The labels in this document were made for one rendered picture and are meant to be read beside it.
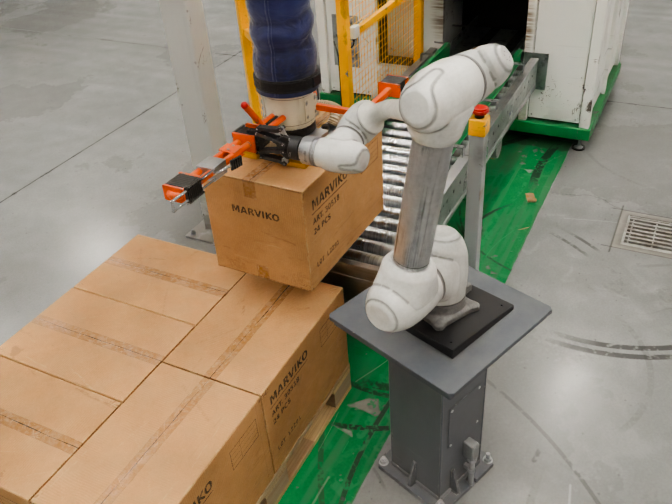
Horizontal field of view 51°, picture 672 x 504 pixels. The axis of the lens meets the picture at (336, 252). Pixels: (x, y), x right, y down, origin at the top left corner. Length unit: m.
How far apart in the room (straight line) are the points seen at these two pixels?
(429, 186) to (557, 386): 1.57
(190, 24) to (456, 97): 2.13
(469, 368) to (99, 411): 1.16
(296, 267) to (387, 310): 0.62
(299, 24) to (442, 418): 1.32
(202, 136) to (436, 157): 2.23
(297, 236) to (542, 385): 1.30
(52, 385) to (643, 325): 2.48
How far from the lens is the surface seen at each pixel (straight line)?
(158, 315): 2.69
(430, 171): 1.70
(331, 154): 2.10
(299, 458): 2.79
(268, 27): 2.32
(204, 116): 3.69
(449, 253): 2.03
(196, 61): 3.58
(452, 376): 2.03
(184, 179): 2.07
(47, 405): 2.50
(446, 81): 1.59
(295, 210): 2.28
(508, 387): 3.07
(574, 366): 3.20
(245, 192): 2.37
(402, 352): 2.10
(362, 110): 2.18
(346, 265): 2.69
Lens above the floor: 2.20
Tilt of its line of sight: 35 degrees down
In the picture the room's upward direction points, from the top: 5 degrees counter-clockwise
